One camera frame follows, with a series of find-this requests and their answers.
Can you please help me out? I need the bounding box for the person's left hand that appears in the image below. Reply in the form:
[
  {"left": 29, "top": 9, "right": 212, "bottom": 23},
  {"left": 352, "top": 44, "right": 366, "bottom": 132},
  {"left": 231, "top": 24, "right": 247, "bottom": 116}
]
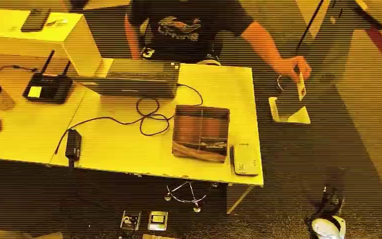
[{"left": 274, "top": 55, "right": 312, "bottom": 84}]

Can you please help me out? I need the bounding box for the pale card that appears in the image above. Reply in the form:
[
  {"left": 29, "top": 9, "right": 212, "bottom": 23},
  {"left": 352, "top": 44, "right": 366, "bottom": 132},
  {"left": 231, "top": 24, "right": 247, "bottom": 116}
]
[{"left": 296, "top": 71, "right": 307, "bottom": 101}]

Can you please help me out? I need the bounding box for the black bin on pale base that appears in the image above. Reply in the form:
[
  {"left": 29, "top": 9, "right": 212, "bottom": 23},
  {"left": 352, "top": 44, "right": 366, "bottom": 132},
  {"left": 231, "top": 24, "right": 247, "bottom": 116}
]
[{"left": 268, "top": 74, "right": 311, "bottom": 125}]

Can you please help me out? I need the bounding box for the black slanted pole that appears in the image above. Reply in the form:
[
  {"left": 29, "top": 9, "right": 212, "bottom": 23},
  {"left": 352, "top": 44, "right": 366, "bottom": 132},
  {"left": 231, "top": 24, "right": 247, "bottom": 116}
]
[{"left": 294, "top": 0, "right": 325, "bottom": 55}]

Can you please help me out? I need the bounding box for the dark cabinet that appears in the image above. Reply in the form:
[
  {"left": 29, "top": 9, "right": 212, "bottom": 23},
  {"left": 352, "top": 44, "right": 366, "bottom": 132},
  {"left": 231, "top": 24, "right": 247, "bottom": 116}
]
[{"left": 304, "top": 0, "right": 382, "bottom": 82}]

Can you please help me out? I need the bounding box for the pale flat card reader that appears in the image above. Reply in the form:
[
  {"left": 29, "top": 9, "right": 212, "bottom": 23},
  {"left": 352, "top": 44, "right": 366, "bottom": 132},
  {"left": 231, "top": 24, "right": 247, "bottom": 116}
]
[{"left": 232, "top": 143, "right": 262, "bottom": 177}]

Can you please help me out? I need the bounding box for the person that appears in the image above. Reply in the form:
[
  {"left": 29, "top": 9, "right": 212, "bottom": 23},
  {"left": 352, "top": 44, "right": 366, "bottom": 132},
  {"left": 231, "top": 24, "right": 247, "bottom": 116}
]
[{"left": 125, "top": 0, "right": 255, "bottom": 65}]

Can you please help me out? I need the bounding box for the pale desk leg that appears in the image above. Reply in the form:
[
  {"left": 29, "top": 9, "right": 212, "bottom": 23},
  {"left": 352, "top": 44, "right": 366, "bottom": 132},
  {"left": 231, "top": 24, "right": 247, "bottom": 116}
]
[{"left": 227, "top": 184, "right": 255, "bottom": 215}]

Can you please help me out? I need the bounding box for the dark open laptop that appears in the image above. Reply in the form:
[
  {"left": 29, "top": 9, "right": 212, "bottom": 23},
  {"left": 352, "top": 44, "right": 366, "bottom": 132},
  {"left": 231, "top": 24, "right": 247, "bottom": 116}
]
[{"left": 77, "top": 58, "right": 181, "bottom": 100}]

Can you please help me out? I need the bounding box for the chrome stool base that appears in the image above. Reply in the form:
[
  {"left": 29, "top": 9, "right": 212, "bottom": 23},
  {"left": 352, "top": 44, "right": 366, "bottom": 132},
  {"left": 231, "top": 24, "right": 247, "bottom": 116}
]
[{"left": 163, "top": 181, "right": 219, "bottom": 214}]

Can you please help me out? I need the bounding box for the floor socket plate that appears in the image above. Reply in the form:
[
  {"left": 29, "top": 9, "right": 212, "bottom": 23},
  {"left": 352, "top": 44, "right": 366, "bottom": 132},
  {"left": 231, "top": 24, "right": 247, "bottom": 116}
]
[{"left": 147, "top": 211, "right": 169, "bottom": 231}]

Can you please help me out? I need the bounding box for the floor socket with plug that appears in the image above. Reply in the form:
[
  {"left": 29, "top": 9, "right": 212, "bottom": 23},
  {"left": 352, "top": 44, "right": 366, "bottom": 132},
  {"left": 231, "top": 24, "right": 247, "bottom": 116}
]
[{"left": 119, "top": 211, "right": 142, "bottom": 231}]

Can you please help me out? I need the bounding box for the black power adapter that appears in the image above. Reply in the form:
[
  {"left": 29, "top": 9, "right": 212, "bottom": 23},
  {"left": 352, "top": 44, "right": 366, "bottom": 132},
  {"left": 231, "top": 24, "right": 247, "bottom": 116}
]
[{"left": 65, "top": 128, "right": 83, "bottom": 168}]

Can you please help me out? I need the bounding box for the black router with antennas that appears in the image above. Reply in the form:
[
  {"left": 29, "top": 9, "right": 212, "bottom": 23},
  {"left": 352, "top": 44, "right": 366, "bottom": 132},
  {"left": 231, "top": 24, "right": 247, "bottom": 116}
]
[{"left": 22, "top": 49, "right": 74, "bottom": 105}]

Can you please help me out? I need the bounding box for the black phone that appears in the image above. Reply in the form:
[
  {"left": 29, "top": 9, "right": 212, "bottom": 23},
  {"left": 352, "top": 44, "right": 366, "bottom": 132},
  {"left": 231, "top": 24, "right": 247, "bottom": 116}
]
[{"left": 20, "top": 7, "right": 51, "bottom": 33}]

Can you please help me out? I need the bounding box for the large pale cardboard box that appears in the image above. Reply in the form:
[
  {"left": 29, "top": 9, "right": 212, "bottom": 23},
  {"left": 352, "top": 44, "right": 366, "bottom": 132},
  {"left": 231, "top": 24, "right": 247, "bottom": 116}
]
[{"left": 0, "top": 7, "right": 103, "bottom": 78}]

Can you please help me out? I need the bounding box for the black power cable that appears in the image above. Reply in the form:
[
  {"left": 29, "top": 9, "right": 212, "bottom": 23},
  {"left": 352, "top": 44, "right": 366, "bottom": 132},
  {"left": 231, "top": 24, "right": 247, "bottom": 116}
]
[{"left": 54, "top": 84, "right": 204, "bottom": 156}]

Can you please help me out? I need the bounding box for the thin black cable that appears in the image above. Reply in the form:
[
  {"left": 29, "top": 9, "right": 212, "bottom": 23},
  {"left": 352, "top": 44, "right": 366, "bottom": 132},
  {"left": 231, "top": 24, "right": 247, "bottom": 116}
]
[{"left": 0, "top": 65, "right": 39, "bottom": 73}]

